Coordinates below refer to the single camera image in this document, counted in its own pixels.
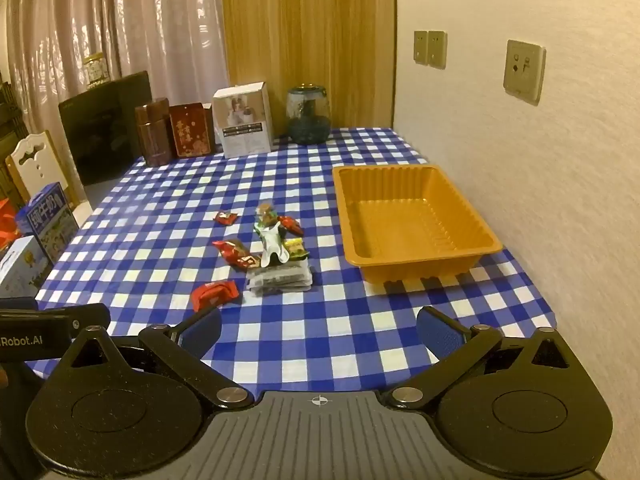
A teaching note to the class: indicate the blue white checked tablecloth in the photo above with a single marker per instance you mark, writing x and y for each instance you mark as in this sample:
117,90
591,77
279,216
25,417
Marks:
165,200

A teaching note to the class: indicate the white blue cardboard box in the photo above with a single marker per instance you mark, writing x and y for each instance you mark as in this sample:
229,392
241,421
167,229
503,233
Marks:
20,265

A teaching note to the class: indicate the white cardboard product box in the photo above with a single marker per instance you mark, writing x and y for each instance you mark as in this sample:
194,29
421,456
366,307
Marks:
245,130

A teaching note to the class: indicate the wood grain panel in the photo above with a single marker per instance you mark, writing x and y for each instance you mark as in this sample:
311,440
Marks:
310,25

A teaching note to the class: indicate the beige wall socket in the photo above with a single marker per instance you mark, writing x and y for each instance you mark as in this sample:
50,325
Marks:
420,48
437,49

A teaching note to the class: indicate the red gold printed box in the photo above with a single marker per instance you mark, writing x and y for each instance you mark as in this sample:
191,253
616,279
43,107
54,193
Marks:
190,135

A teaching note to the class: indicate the white wooden chair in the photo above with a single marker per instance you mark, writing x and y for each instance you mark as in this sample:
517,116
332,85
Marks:
35,160

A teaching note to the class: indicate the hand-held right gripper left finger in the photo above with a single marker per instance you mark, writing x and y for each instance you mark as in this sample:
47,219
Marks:
202,331

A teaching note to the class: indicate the large red snack packet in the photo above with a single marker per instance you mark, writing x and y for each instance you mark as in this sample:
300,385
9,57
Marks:
214,295

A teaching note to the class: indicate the blue milk carton box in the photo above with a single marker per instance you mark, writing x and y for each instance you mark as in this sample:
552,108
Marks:
47,225

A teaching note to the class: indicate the green brown candy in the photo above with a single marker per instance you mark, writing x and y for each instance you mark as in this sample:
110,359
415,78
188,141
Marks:
265,212

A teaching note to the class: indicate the red gold snack packet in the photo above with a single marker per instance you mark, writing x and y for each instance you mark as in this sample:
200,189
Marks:
247,262
227,249

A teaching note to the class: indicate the small lidded jar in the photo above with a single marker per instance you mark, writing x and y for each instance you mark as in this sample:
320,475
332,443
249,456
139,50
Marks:
96,70

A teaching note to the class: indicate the black green snack packet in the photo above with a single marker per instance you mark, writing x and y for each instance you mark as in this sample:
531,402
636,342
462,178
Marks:
279,272

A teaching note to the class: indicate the dark wooden shelf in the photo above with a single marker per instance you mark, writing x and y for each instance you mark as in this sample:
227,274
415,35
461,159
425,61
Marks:
10,125

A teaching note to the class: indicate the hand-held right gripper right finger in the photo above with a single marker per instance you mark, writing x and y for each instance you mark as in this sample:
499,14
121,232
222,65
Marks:
434,331

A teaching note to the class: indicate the orange plastic tray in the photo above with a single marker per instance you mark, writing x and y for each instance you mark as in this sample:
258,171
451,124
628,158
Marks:
400,220

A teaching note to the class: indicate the sheer pink curtain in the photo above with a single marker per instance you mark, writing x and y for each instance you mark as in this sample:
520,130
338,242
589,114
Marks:
150,20

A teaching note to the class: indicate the round glass jar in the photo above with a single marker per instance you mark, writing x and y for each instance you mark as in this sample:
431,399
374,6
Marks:
307,120

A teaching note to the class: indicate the silver white snack packet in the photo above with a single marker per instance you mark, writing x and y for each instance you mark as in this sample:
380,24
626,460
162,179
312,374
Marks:
272,246

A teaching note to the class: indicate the small red candy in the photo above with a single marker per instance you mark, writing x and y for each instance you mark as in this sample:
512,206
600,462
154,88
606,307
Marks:
226,218

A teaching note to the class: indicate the brown metal canister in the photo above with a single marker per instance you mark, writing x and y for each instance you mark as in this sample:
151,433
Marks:
155,135

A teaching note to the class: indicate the red bag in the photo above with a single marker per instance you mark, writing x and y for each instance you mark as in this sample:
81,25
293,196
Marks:
7,220

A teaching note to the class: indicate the beige wall plate with ports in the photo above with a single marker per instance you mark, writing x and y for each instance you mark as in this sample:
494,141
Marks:
524,70

